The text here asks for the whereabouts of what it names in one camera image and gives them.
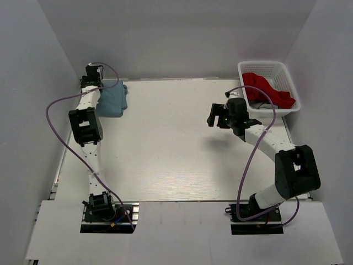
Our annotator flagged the grey t-shirt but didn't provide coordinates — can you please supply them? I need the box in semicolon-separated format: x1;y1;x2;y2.
249;100;281;110

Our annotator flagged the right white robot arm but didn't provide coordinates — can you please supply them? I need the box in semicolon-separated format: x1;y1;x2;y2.
207;98;321;220

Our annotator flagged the red t-shirt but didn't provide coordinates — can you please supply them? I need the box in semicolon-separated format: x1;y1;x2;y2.
242;73;296;109

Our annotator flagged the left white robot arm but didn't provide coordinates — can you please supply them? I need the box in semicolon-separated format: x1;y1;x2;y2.
68;63;117;220

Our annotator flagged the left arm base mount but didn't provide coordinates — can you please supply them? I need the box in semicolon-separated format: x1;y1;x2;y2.
80;202;140;234

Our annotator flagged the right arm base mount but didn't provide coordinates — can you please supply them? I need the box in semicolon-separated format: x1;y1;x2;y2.
224;204;284;235

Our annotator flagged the white plastic basket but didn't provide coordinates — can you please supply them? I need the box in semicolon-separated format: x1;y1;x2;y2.
238;61;301;117

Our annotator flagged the blue-grey t-shirt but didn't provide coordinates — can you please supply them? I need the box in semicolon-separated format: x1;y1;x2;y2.
96;80;128;118

